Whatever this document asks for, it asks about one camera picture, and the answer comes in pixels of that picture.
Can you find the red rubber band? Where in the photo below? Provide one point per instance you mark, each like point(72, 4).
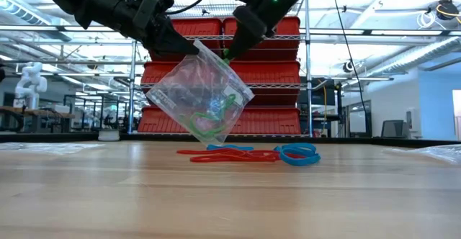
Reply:
point(201, 158)
point(259, 154)
point(187, 152)

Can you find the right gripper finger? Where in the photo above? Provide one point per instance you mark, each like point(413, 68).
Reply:
point(236, 44)
point(250, 44)

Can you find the black aluminium table frame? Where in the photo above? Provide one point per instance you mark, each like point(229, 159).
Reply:
point(360, 140)

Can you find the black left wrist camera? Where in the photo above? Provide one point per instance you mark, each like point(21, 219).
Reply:
point(149, 12)

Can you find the wooden workbench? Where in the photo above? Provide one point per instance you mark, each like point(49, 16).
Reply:
point(36, 112)

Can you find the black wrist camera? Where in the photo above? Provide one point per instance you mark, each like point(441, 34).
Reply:
point(250, 24)
point(149, 12)

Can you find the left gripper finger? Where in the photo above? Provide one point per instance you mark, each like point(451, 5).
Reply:
point(176, 37)
point(162, 46)

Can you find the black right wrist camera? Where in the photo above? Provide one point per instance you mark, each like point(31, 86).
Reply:
point(250, 24)

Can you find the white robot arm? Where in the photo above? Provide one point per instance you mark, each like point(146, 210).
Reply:
point(30, 84)

